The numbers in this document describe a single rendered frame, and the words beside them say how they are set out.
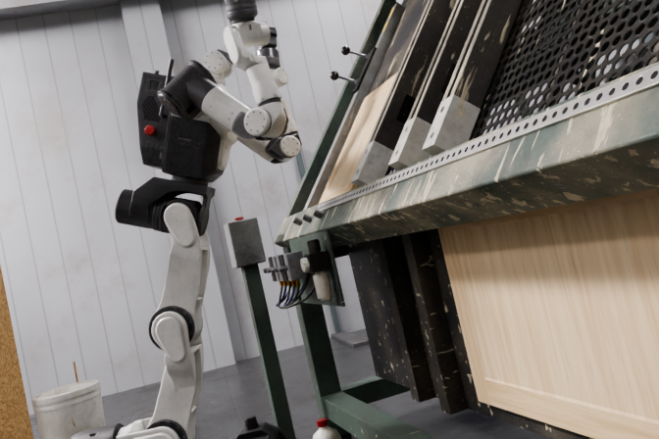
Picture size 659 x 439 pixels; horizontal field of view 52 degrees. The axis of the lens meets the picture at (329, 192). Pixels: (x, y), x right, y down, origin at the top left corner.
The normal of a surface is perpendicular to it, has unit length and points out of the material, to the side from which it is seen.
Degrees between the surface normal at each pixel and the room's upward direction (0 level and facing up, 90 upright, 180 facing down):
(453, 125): 90
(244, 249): 90
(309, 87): 90
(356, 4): 90
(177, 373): 115
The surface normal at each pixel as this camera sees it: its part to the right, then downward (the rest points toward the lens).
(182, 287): -0.04, -0.06
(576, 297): -0.93, 0.19
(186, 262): -0.16, 0.35
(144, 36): 0.20, -0.11
